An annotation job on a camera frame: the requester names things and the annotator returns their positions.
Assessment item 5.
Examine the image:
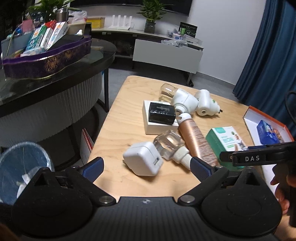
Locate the trash bin with plastic liner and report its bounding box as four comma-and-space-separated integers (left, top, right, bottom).
1, 142, 54, 205

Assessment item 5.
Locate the white TV cabinet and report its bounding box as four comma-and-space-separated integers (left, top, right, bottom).
91, 28, 204, 87

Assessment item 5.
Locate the potted plant on cabinet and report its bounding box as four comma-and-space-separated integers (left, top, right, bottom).
137, 0, 171, 34

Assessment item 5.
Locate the plant in steel cup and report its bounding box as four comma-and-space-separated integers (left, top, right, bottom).
25, 0, 81, 23

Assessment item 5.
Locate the white charger box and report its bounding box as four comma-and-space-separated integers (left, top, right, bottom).
142, 100, 179, 135

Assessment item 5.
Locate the white USB charger cube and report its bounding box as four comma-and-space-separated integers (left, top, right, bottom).
123, 142, 164, 176

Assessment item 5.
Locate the wall mounted television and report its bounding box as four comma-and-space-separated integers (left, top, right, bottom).
70, 0, 192, 16

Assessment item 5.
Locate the black green box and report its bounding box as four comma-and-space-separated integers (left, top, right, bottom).
178, 22, 198, 38

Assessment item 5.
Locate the yellow box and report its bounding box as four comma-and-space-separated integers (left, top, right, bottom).
86, 17, 105, 29

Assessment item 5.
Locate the purple gold tray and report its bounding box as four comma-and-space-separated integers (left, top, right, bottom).
3, 35, 92, 79

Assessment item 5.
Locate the white vaporizer with glass bottle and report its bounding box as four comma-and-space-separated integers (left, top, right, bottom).
159, 83, 199, 115

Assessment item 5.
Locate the blue curtain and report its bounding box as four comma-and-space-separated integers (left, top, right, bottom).
233, 1, 295, 136

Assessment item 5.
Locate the red playing card box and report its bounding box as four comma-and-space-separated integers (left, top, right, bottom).
273, 128, 284, 143

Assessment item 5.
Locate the white wifi router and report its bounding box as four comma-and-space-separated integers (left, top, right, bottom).
108, 15, 132, 30

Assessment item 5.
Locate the person's right hand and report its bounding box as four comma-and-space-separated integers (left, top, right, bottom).
270, 174, 296, 215

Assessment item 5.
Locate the white plastic bag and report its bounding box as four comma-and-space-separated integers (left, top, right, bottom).
68, 11, 87, 24

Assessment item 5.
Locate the blue floss pick tin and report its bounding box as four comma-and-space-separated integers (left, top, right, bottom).
256, 120, 278, 145

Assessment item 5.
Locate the green bandage box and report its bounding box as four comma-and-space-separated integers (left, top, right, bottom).
206, 126, 248, 171

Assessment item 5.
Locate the copper bottle white cap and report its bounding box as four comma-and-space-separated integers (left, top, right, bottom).
177, 113, 218, 167

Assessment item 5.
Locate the orange white shoebox lid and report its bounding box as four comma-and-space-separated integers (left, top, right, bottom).
243, 106, 294, 194

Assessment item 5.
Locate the white plug-in vaporizer green button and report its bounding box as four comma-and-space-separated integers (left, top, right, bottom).
195, 89, 223, 116

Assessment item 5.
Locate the black charger adapter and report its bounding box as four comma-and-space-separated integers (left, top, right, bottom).
148, 102, 176, 125

